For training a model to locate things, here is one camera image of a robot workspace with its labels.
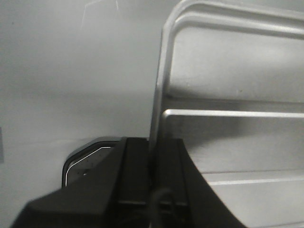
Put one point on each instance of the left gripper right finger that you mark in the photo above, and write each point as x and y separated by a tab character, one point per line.
183	198

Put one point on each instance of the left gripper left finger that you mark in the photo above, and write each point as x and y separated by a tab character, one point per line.
113	194

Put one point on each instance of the small ribbed silver tray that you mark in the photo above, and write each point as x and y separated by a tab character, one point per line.
230	84

